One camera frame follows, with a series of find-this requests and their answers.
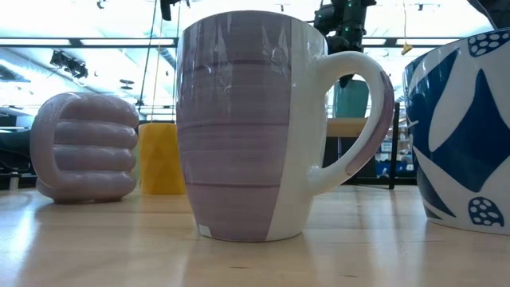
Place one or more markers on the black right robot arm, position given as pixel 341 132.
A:
pixel 498 10

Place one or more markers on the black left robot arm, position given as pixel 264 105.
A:
pixel 165 10

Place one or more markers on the white mug blue leaf pattern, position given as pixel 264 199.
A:
pixel 470 139

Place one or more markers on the ribbed lilac mug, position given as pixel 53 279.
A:
pixel 91 159

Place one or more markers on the purple and white mug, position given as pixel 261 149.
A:
pixel 239 139

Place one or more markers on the wooden shelf black legs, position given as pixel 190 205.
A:
pixel 344 126

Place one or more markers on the yellow mug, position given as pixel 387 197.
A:
pixel 161 159

